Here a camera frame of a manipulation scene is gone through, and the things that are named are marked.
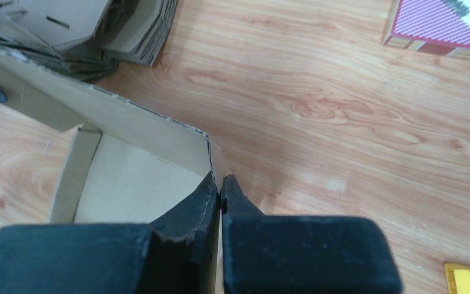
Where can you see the cardboard box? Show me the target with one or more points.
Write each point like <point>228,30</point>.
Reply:
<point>126,164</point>

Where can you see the flat cardboard stack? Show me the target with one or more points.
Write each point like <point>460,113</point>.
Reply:
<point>86,40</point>

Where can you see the yellow triangular plastic frame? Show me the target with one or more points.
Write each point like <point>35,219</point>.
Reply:
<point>458,278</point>

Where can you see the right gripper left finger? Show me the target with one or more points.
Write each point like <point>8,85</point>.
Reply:
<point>173,254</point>

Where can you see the pink puzzle box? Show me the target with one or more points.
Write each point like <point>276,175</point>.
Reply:
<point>435,27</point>

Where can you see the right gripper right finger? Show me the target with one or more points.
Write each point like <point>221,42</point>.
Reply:
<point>301,254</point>

